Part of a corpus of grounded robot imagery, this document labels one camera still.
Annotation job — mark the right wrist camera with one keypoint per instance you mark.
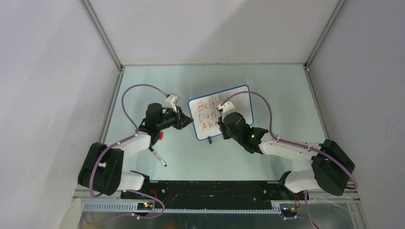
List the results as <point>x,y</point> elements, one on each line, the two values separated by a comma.
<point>225,110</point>

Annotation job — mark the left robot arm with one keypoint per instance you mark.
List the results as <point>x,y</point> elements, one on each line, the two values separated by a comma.
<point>102,170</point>

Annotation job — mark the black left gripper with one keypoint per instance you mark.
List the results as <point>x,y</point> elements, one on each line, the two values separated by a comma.
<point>182,120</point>

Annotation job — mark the black whiteboard marker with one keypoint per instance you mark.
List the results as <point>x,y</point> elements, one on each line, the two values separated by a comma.
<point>158,156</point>

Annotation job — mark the white blue-framed whiteboard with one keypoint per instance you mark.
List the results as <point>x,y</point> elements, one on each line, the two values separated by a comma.
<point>205,115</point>

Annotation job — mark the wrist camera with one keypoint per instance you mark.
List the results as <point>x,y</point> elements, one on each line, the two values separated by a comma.
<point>171,101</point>
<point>225,110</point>

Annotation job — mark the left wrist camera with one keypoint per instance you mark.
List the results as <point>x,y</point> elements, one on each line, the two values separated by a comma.
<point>171,101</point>

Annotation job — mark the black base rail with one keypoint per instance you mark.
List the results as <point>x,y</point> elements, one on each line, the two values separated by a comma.
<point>210,197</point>

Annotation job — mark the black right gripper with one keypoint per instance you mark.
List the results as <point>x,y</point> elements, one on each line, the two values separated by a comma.
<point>226,136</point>

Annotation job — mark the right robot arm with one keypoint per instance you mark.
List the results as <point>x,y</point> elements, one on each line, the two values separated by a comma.
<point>328,165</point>

